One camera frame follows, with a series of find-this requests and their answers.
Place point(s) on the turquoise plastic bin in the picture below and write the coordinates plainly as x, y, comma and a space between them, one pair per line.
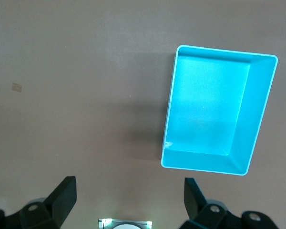
205, 102

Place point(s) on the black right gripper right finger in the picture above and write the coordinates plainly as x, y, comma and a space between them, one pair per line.
195, 200

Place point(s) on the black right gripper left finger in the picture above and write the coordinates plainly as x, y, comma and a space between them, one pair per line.
57, 200

